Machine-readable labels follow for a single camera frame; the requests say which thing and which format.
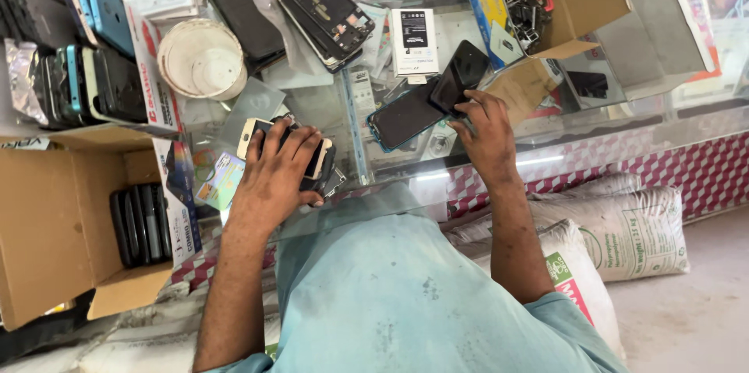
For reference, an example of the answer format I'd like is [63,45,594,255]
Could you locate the person's right hand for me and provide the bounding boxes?
[447,90,521,184]

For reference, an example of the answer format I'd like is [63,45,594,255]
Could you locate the person's left hand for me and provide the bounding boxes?
[231,118,325,234]

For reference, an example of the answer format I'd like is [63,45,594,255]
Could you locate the black phone frame part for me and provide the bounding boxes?
[257,114,347,199]

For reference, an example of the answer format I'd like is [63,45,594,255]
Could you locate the gold white phone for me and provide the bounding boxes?
[236,117,334,181]

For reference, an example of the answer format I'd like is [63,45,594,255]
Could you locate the black glossy phone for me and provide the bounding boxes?
[430,39,492,120]

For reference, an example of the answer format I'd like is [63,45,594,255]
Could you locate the green blue card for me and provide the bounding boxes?
[194,152,247,211]

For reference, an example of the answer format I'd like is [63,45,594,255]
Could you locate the coloured rubber bands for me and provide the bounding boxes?
[192,147,218,184]

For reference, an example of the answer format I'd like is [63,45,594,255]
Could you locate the clear plastic sheet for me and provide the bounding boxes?
[219,77,288,147]

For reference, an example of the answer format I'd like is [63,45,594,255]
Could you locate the blue-framed phone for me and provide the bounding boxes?
[366,77,447,154]

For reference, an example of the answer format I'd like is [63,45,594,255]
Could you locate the small black flat item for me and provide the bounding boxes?
[566,71,610,100]

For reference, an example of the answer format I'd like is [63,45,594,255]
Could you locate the blue yellow printed box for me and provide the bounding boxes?
[466,0,527,73]

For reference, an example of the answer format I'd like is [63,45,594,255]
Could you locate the white black-label battery box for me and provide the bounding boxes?
[390,8,440,79]

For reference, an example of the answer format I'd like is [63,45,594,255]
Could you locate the row of black phones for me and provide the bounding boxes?
[109,182,174,270]

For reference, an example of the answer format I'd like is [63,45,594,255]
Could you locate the heap of small phone parts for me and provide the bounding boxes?
[498,0,555,52]

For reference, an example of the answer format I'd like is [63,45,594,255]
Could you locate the white plastic tub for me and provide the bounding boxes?
[157,18,248,101]

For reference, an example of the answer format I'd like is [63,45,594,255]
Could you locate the white red printed carton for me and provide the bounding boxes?
[0,0,183,139]

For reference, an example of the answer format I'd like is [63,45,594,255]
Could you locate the white sack red green label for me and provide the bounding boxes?
[445,219,627,362]

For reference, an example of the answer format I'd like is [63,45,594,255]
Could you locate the white sack green print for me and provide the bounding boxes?
[527,186,692,284]

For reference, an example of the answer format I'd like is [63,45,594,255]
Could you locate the person's light blue shirt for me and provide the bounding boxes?
[202,183,630,373]

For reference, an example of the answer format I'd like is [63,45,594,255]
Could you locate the long black phone case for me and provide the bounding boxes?
[195,0,287,73]

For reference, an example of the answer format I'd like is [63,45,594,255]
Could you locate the stack of bare phone frames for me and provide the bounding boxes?
[274,0,376,74]

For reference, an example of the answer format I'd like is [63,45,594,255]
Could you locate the grey flat carton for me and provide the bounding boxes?
[596,0,716,102]

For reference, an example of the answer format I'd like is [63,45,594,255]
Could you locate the row of upright phones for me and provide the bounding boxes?
[28,44,148,129]
[0,0,137,59]

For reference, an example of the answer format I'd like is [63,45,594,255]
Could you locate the large brown cardboard box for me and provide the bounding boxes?
[0,127,203,332]

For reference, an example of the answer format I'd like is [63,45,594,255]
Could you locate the silver foil bag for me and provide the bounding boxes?
[3,38,50,127]

